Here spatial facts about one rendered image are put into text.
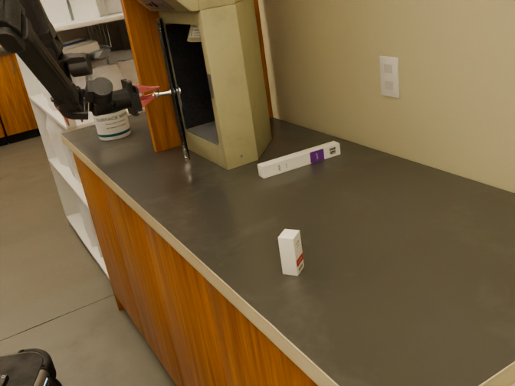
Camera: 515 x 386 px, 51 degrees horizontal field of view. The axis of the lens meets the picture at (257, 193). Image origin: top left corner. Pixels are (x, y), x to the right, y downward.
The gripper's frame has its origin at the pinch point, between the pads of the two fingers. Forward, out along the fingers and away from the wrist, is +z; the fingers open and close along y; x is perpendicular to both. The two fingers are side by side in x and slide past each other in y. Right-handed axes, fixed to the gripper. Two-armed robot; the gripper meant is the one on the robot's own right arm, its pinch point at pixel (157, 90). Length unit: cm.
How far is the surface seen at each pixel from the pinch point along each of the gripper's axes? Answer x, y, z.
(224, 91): -13.4, -2.2, 15.4
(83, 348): 67, -120, -38
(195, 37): -2.0, 13.0, 14.2
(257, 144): -11.9, -21.4, 24.6
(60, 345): 77, -120, -47
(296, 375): -88, -38, -14
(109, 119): 54, -18, -4
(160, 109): 23.6, -11.4, 7.4
